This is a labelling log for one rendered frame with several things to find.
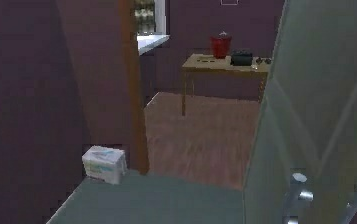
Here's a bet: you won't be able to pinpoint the wooden table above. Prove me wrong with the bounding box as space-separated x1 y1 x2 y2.
180 53 272 117

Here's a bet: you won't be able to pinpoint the white countertop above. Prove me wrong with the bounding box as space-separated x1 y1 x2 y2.
136 33 171 56

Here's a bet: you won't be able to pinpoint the red pot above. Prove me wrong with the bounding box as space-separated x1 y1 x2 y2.
210 31 233 60

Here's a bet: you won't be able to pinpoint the black box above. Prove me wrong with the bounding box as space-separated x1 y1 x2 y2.
230 49 254 67

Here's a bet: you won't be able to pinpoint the white tissue box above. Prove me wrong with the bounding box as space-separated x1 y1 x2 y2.
81 145 128 186

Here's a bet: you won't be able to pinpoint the dark sunglasses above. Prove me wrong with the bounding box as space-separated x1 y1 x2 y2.
255 57 273 66

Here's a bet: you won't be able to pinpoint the window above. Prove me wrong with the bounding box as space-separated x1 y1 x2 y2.
133 0 168 36

